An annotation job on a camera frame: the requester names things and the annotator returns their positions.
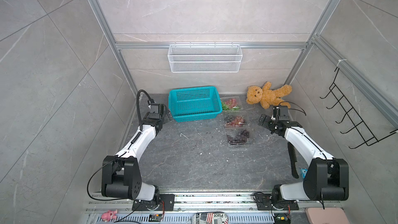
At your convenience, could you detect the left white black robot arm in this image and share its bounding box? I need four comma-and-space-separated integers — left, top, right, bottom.
101, 103, 169, 202

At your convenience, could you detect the clear clamshell container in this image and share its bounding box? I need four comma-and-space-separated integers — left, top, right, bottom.
226, 128, 253, 146
220, 96, 244, 112
223, 113, 248, 128

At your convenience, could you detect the black comb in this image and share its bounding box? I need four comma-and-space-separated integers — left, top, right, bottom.
288, 142, 299, 179

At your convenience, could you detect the pink plush toy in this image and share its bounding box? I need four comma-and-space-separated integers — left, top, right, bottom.
101, 210, 118, 223

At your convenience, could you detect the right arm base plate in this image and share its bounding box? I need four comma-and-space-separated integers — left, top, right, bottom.
252, 192, 299, 211

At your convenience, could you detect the teal plastic basket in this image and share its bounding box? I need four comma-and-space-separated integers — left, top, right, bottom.
169, 86, 222, 122

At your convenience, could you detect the brown teddy bear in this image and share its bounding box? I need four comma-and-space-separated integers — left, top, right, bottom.
246, 82, 292, 109

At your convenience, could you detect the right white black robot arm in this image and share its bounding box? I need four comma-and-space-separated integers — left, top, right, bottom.
258, 106, 349, 204

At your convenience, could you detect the green grape bunch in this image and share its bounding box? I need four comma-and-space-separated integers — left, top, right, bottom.
221, 102, 241, 111

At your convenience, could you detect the black wire hook rack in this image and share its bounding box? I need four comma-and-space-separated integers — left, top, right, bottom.
319, 68, 398, 150

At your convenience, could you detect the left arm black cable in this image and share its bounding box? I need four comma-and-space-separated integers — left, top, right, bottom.
86, 89, 155, 224

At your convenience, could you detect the flag pattern object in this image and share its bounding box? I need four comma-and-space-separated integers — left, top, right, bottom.
191, 212, 229, 224

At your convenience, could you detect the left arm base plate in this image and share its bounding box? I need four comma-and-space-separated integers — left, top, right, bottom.
132, 194, 175, 211

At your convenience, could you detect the white wire mesh shelf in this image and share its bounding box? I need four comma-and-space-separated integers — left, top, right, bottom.
167, 44, 243, 73

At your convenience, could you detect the red grape bunch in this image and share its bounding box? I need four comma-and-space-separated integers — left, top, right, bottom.
234, 116, 246, 127
225, 98, 238, 109

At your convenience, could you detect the pink pad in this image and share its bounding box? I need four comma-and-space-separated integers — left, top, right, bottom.
305, 207, 350, 224

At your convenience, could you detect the blue owl toy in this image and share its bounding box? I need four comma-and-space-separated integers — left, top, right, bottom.
300, 168, 308, 179

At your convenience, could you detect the dark purple grape bunch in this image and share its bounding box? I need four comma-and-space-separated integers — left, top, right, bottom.
227, 129, 250, 145

